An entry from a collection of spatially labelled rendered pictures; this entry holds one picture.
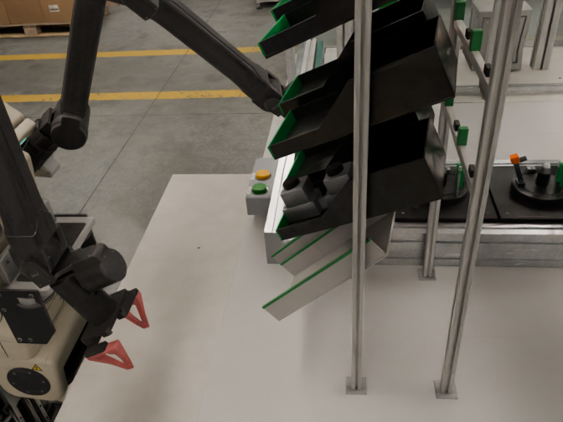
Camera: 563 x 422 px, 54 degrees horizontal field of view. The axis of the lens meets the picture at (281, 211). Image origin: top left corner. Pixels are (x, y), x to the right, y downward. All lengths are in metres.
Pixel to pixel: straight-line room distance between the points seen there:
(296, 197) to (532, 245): 0.66
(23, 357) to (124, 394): 0.32
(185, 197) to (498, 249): 0.89
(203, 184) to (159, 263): 0.37
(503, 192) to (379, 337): 0.52
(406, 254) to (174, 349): 0.59
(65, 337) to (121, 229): 1.73
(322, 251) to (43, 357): 0.70
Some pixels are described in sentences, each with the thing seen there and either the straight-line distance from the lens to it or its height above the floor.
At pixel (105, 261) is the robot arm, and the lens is 0.94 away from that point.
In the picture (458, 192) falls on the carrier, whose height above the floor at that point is 0.99.
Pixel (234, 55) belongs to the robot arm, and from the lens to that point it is 1.20.
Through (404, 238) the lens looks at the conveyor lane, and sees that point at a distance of 1.33.
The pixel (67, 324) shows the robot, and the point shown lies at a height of 0.80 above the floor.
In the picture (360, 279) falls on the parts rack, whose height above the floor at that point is 1.15.
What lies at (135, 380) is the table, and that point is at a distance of 1.21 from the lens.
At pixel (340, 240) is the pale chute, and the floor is 1.10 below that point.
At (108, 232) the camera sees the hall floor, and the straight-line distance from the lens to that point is 3.14.
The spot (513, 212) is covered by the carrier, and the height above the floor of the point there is 0.97.
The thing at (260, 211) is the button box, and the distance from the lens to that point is 1.48.
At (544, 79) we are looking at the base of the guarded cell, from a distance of 2.47.
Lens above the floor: 1.78
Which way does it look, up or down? 36 degrees down
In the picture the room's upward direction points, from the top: 5 degrees counter-clockwise
